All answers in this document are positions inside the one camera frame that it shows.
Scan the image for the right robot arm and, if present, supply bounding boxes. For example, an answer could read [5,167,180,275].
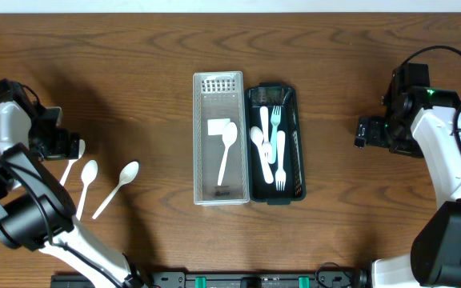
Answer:
[355,62,461,287]

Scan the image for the white plastic fork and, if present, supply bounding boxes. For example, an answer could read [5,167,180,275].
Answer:
[259,106,273,162]
[275,130,287,191]

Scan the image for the clear perforated plastic basket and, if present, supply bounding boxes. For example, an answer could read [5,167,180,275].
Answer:
[193,71,250,206]

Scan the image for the mint green plastic fork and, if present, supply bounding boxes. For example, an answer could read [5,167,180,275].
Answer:
[268,106,282,164]

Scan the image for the black mounting rail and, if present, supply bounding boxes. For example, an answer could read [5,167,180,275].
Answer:
[50,270,371,288]

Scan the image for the dark green plastic basket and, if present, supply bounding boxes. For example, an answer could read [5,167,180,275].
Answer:
[245,82,307,205]

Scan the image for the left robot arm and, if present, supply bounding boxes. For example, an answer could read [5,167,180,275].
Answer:
[0,78,154,287]

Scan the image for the white plastic spoon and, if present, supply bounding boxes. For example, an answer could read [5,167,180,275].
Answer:
[91,161,140,219]
[59,139,86,186]
[250,126,274,184]
[217,122,238,186]
[76,160,98,221]

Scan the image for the white label sticker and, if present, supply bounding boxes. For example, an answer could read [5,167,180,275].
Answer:
[207,118,231,136]

